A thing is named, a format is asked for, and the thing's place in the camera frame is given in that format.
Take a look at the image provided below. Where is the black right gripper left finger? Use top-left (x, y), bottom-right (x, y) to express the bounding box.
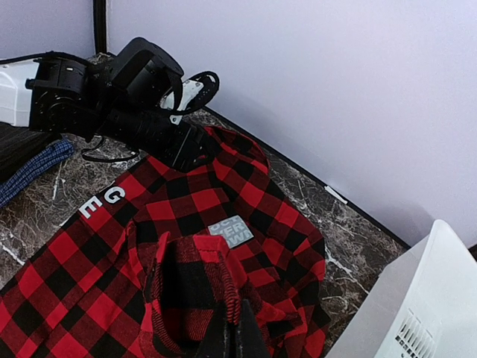
top-left (195, 303), bottom-right (236, 358)

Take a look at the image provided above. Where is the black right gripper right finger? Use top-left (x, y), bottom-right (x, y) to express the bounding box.
top-left (236, 299), bottom-right (270, 358)

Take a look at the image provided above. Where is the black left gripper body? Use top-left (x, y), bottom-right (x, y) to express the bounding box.
top-left (98, 109), bottom-right (209, 172)

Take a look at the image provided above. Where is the red black plaid shirt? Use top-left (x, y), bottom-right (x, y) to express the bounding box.
top-left (1, 127), bottom-right (329, 357)

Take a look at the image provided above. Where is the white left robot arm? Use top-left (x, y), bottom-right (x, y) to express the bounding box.
top-left (1, 49), bottom-right (219, 172)

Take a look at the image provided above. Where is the blue checked folded shirt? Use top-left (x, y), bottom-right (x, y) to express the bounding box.
top-left (1, 139), bottom-right (75, 207)

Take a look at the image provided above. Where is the black pinstripe folded shirt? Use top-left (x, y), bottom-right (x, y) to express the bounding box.
top-left (1, 123), bottom-right (61, 183)

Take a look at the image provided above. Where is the white tape strip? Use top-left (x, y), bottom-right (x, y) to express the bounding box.
top-left (324, 185), bottom-right (348, 205)

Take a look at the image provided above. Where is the white plastic basket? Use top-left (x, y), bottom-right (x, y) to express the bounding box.
top-left (327, 219), bottom-right (476, 358)

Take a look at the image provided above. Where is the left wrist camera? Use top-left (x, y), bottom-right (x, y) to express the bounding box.
top-left (108, 37), bottom-right (220, 116)

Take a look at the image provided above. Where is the black corner frame post left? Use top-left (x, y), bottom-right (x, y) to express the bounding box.
top-left (92, 0), bottom-right (107, 53)

